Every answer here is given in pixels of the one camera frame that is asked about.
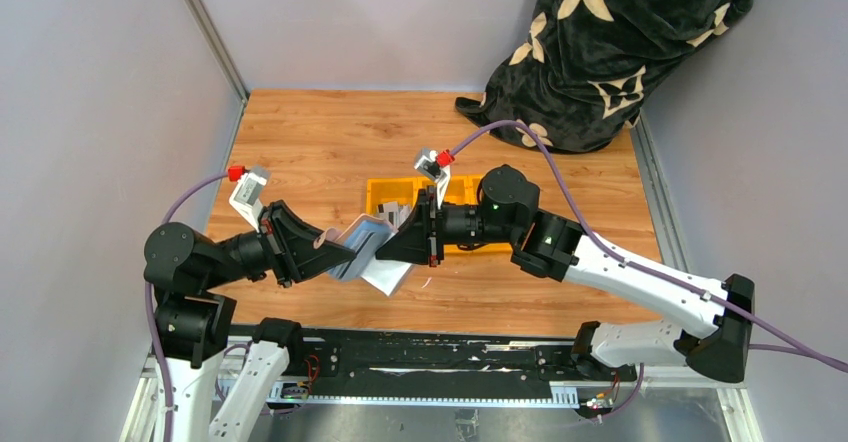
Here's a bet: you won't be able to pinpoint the beige leather card holder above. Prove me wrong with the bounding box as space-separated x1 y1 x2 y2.
313 214 412 297

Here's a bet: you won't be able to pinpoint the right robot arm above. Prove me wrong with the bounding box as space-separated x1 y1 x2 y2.
376 165 755 383

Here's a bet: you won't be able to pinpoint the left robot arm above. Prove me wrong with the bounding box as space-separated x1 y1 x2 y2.
143 201 356 441

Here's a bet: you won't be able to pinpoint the silver cards in bin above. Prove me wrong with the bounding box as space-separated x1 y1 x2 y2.
376 201 411 230

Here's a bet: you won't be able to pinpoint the yellow bin with silver cards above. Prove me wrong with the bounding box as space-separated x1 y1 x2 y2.
364 178 420 227

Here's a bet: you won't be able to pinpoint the yellow bin with black card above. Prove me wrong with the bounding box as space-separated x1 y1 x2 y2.
414 175 479 255

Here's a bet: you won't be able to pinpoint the black floral blanket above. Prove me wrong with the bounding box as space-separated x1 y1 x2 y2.
455 0 753 154

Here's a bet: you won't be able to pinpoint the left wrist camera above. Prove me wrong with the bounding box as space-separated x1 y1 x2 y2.
227 165 271 231

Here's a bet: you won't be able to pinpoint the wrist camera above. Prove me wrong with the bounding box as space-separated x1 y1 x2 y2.
227 165 271 231
413 148 455 208

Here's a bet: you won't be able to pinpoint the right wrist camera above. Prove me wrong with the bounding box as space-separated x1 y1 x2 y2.
413 148 455 208

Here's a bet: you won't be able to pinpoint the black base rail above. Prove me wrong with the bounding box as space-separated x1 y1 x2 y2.
230 318 638 409

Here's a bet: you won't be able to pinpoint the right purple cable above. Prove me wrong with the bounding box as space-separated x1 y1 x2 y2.
437 119 848 374

